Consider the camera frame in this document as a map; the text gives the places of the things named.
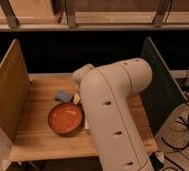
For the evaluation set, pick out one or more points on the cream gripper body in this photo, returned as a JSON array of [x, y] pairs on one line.
[[76, 99]]

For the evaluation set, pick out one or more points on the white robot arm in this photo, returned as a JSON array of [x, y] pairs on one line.
[[104, 91]]

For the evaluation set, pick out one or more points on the orange bowl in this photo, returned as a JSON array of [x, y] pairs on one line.
[[65, 118]]

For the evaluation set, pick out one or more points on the left wooden side panel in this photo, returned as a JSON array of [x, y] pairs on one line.
[[14, 86]]

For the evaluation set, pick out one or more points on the right dark side panel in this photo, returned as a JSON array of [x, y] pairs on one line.
[[163, 95]]

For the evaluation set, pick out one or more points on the wooden shelf with brackets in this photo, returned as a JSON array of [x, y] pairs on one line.
[[93, 15]]

